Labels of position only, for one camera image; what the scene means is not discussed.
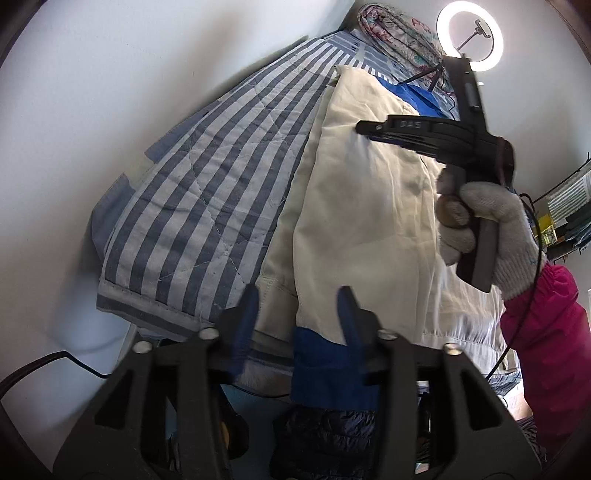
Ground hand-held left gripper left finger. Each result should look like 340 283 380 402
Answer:
53 284 260 480

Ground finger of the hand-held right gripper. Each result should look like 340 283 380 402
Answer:
356 116 463 161

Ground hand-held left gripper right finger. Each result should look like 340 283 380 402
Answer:
336 285 543 480

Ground cream and blue jacket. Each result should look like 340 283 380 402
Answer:
259 64 522 411

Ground person's right hand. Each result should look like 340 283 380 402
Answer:
436 166 549 302

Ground blue checked bedsheet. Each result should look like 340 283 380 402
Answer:
323 28 411 86

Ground cluttered storage rack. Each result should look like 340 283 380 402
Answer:
531 159 591 261

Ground dark puffer jacket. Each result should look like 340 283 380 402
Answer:
272 406 384 480

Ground blue striped quilted blanket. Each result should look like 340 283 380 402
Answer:
90 28 398 344

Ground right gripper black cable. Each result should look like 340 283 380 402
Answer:
482 191 548 381

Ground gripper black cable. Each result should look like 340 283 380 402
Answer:
482 191 548 381
0 351 114 402

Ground white ring light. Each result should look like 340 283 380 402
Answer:
436 0 505 73

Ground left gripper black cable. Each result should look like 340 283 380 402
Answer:
0 351 114 402

